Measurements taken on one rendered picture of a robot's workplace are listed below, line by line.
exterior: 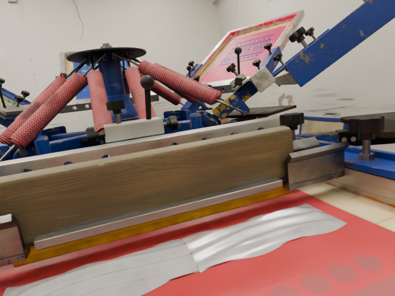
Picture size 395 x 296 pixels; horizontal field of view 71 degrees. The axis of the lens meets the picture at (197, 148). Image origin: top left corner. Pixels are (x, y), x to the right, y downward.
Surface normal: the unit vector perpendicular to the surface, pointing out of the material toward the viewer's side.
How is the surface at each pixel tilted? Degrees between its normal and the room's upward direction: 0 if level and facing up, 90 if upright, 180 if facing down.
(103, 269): 27
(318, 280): 0
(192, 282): 0
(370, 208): 0
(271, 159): 90
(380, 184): 90
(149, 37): 90
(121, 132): 90
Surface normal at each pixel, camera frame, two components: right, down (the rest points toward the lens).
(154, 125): 0.32, 0.14
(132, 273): -0.02, -0.73
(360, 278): -0.12, -0.97
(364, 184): -0.94, 0.18
